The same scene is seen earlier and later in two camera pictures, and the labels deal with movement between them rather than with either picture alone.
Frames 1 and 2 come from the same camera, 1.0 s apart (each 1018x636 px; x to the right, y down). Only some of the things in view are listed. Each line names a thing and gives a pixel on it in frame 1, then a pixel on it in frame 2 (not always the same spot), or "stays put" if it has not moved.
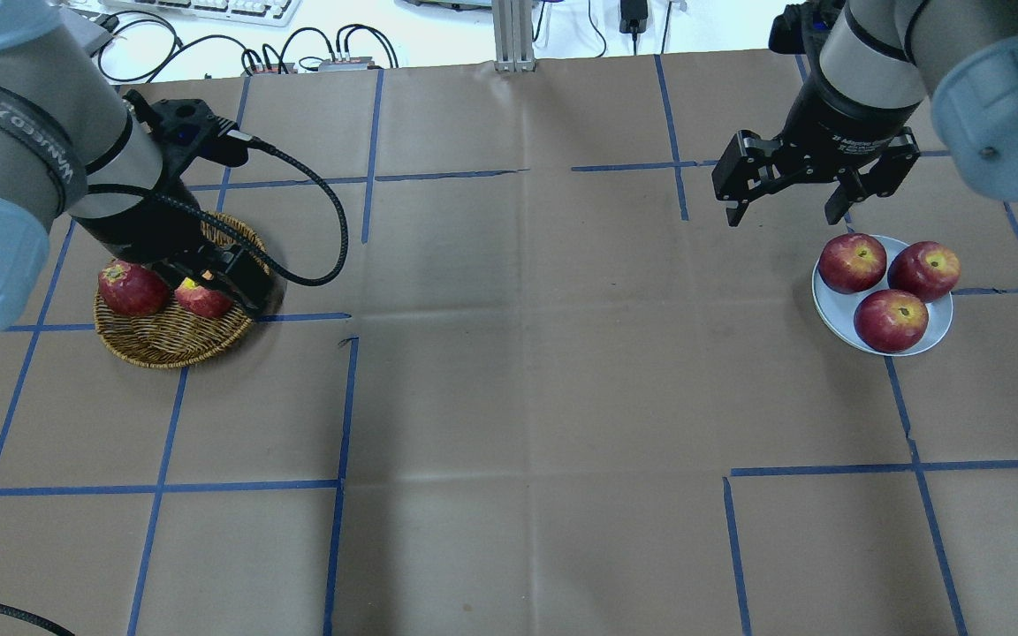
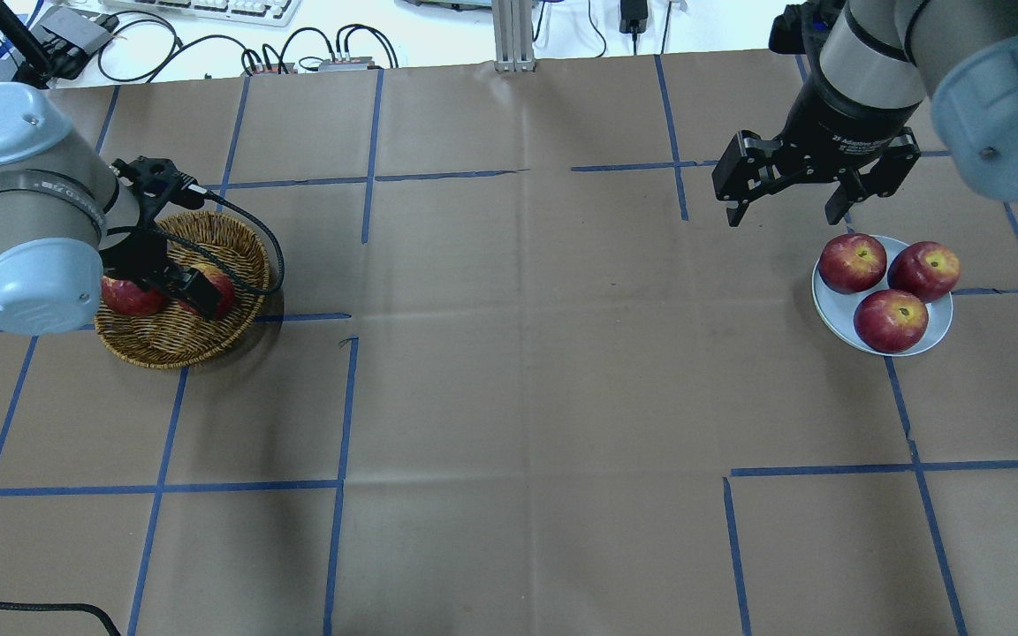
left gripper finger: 248,279 to 197,291
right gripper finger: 851,187 stays put
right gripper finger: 735,209 stays put
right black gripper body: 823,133 stays put
